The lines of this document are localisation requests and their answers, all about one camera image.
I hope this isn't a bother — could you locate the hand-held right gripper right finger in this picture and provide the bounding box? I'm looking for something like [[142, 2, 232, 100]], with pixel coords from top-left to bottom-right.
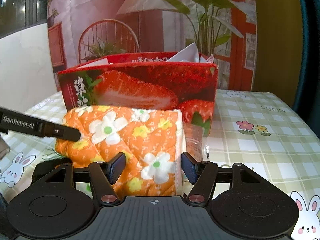
[[180, 152, 273, 204]]

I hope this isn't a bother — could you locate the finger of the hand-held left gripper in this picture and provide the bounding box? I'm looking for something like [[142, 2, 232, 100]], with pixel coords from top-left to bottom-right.
[[37, 120, 81, 142]]

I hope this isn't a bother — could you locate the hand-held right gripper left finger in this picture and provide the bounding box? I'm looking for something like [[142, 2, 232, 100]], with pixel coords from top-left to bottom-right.
[[31, 152, 127, 204]]

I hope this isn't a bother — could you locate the clear snack packet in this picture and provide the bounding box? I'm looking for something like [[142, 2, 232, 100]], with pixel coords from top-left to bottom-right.
[[184, 124, 212, 162]]

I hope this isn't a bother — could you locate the green checkered bunny tablecloth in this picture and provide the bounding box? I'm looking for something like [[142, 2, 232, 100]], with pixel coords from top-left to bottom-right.
[[0, 89, 320, 240]]

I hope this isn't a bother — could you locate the red strawberry cardboard box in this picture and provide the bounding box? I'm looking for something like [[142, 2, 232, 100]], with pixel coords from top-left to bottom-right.
[[57, 52, 218, 137]]

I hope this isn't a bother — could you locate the orange floral cloth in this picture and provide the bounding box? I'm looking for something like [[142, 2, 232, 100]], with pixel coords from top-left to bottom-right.
[[55, 105, 185, 198]]

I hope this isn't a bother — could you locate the window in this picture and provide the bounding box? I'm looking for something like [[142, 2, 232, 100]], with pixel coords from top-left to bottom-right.
[[0, 0, 49, 37]]

